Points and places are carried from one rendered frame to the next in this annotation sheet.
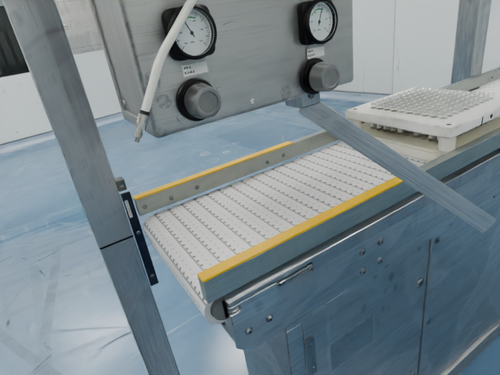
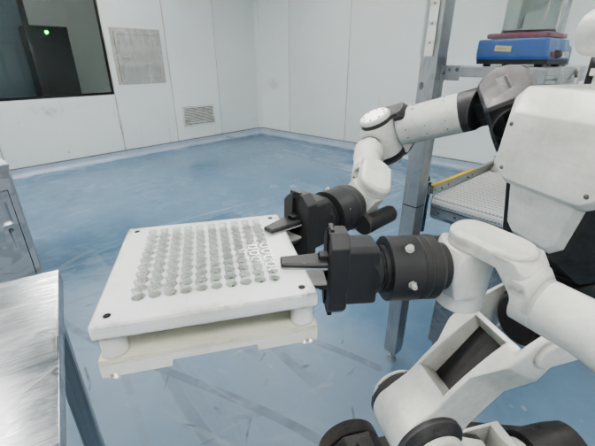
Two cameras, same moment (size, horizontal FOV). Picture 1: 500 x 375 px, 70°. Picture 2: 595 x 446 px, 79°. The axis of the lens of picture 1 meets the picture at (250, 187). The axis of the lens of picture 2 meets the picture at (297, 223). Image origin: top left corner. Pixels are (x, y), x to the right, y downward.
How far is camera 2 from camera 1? 1.14 m
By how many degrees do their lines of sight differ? 12
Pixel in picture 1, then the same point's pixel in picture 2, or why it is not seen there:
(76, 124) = (428, 149)
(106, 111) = (152, 142)
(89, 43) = (147, 76)
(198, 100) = not seen: hidden behind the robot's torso
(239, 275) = not seen: hidden behind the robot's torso
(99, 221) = (420, 194)
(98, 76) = (150, 107)
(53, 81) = not seen: hidden behind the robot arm
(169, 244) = (462, 203)
